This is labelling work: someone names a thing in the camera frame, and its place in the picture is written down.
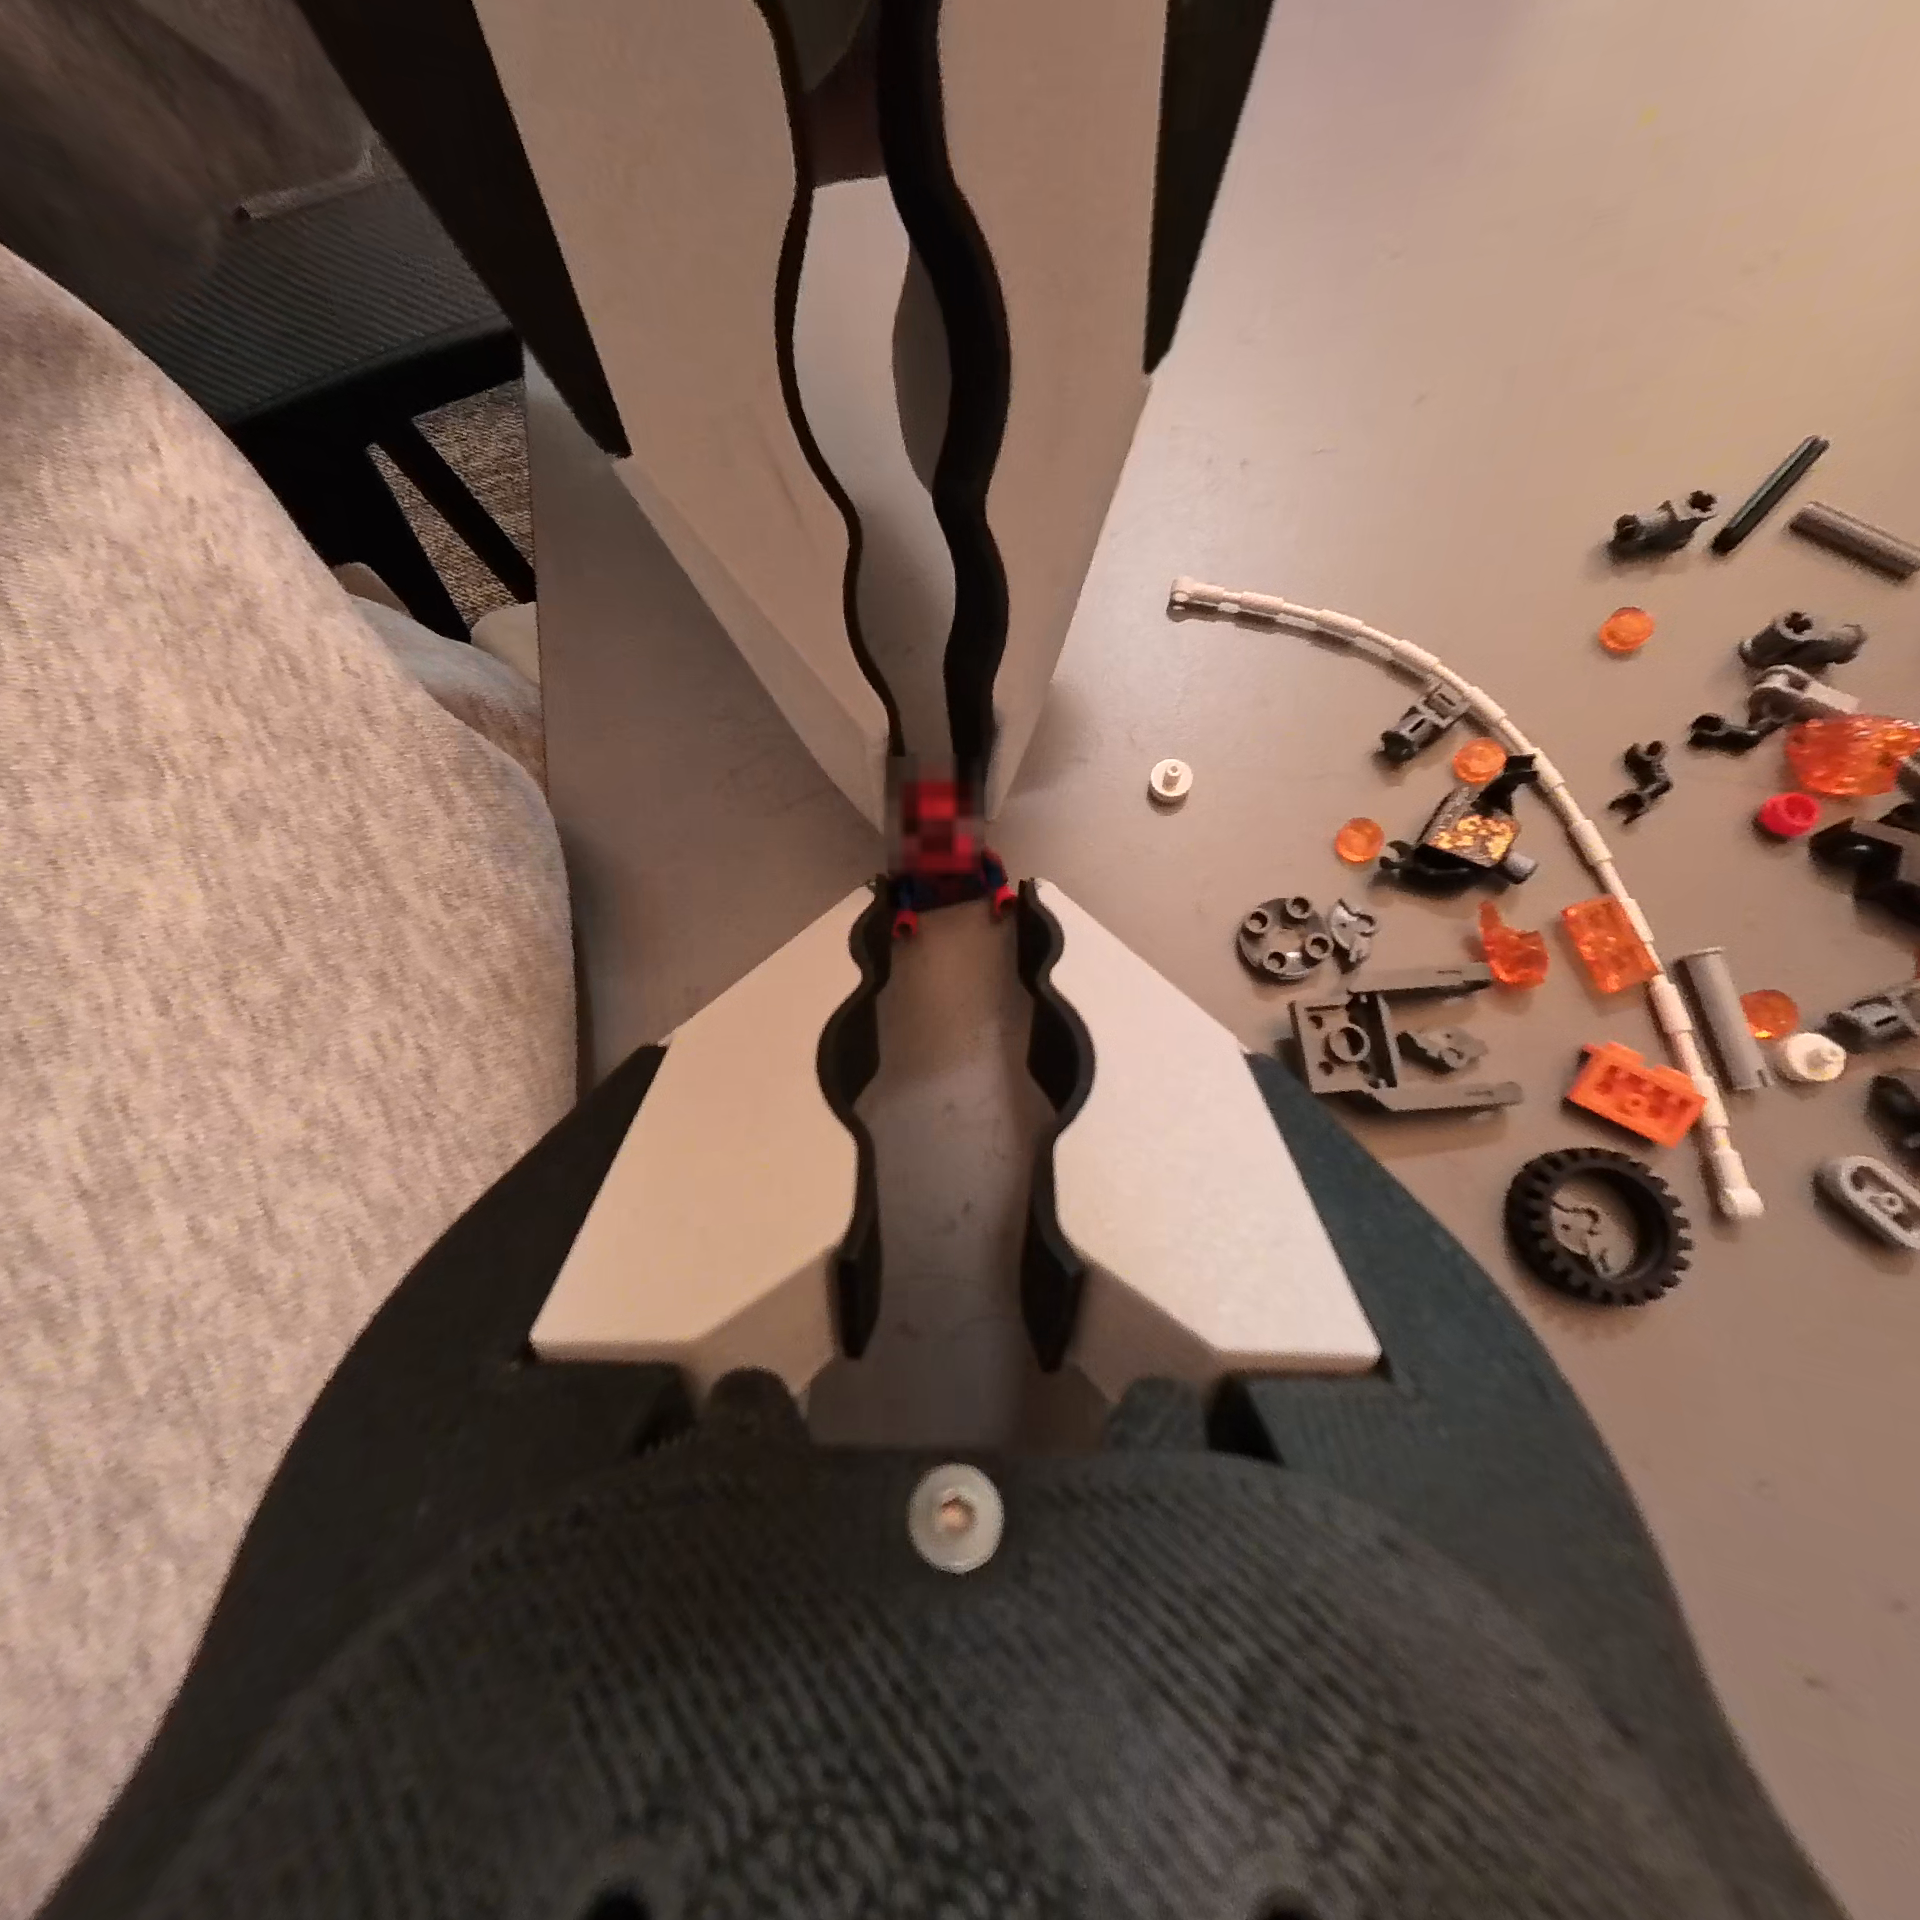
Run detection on black orange-printed lego torso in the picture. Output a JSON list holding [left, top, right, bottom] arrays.
[[1371, 757, 1538, 897]]

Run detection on transparent orange lego chunk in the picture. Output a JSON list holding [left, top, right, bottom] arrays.
[[1785, 717, 1920, 795]]

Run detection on light grey lego cylinder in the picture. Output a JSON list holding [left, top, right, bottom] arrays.
[[1679, 947, 1775, 1093]]

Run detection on grey knit fabric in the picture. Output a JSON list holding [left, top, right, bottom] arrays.
[[0, 239, 578, 1920]]

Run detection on dark grey wedge plate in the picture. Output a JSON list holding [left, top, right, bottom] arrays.
[[1291, 967, 1525, 1120]]

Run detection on transparent orange lego plate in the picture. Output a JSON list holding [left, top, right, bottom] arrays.
[[1562, 897, 1659, 997]]

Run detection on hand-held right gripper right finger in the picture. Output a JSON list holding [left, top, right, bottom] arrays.
[[1016, 879, 1381, 1410]]

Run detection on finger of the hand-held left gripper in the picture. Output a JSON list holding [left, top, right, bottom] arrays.
[[482, 0, 907, 832], [880, 0, 1163, 802]]

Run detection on dark grey round lego plate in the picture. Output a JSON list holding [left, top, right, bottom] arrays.
[[1239, 894, 1336, 982]]

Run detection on dark grey cloth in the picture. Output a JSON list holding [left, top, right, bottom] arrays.
[[0, 0, 386, 293]]

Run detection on black lego tyre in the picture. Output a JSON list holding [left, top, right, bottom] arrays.
[[1507, 1145, 1695, 1304]]

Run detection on white flexible lego hose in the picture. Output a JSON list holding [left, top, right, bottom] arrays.
[[1165, 578, 1769, 1217]]

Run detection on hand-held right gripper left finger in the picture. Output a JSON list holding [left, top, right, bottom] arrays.
[[530, 881, 903, 1427]]

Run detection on black mesh chair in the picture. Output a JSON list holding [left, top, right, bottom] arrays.
[[140, 172, 541, 641]]

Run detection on dark grey lego connector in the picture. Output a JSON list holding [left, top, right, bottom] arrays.
[[1609, 491, 1719, 560], [1379, 679, 1472, 761]]

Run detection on light grey oval lego link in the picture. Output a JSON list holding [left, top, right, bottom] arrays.
[[1812, 1151, 1920, 1249]]

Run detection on dark grey lego axle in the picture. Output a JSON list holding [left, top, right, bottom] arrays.
[[1791, 502, 1920, 578]]

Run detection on dark grey lego joint piece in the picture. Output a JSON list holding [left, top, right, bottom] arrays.
[[1740, 611, 1867, 673]]

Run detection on red lego minifigure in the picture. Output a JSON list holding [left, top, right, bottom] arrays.
[[881, 844, 1021, 940]]

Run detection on black chunky lego piece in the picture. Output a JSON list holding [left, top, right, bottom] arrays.
[[1805, 779, 1920, 940]]

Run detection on black lego bar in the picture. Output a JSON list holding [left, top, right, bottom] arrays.
[[1714, 433, 1832, 554]]

